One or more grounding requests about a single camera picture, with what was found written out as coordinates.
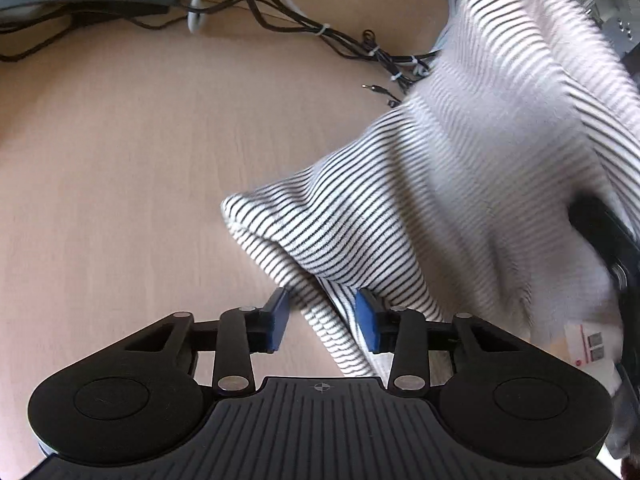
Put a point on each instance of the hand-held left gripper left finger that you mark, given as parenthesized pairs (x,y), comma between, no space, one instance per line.
(277,322)

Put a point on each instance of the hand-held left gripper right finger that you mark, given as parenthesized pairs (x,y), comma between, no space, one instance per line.
(365,325)

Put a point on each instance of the black and white striped shirt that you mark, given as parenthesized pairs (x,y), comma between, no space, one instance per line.
(450,185)

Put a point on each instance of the computer case with glass panel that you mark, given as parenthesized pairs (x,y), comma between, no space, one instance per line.
(612,5)

